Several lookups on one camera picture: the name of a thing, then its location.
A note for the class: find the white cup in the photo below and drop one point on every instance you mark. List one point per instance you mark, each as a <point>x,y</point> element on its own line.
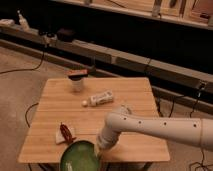
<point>77,85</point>

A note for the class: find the brush with orange handle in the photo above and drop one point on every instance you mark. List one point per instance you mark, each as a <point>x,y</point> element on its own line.
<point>77,74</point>

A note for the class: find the wooden table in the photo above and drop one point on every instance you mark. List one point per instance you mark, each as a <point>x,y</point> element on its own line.
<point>59,104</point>

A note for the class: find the beige sponge block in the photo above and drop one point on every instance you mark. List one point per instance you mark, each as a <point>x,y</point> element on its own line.
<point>59,137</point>

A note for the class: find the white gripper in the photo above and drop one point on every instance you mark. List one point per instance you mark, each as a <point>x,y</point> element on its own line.
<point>106,139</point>

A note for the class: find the white tube bottle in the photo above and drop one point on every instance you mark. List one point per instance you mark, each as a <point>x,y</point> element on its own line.
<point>99,99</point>

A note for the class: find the green ceramic bowl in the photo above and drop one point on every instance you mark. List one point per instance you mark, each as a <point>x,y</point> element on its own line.
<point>79,156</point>

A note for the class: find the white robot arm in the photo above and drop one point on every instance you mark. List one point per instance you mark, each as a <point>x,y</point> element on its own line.
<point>196,132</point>

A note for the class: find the dark device on ledge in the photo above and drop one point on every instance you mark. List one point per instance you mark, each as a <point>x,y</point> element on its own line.
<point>65,35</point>

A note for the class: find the white spray bottle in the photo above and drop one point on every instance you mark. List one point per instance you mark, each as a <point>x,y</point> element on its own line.
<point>23,22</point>

